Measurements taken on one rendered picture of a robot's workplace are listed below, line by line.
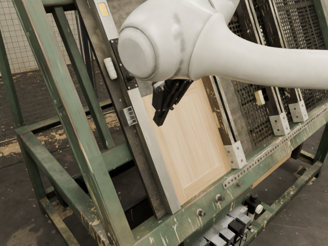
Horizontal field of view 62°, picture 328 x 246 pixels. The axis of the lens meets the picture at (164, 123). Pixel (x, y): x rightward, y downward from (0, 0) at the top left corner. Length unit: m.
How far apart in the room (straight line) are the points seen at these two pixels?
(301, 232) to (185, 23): 2.24
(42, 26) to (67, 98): 0.24
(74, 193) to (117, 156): 0.45
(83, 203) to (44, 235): 1.04
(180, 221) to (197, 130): 0.41
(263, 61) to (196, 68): 0.09
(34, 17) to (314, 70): 0.84
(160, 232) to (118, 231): 0.18
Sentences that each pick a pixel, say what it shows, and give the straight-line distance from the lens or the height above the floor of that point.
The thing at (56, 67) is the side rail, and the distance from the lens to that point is 0.98.
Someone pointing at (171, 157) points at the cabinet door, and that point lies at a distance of 1.17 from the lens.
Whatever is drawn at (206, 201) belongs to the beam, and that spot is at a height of 0.87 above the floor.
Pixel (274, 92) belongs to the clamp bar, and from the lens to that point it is 1.70.
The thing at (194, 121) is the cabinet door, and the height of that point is 1.15.
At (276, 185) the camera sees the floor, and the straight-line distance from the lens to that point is 2.80.
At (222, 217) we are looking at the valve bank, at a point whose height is 0.74.
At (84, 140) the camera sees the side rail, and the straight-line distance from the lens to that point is 0.96.
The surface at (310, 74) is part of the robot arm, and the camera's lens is 0.42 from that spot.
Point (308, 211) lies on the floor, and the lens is 2.67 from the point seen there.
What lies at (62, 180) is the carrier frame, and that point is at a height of 0.79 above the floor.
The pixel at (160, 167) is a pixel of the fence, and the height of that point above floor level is 1.07.
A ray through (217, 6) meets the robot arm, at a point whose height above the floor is 1.72.
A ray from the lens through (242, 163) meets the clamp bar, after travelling 1.41.
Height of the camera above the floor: 1.79
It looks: 31 degrees down
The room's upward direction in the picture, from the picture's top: straight up
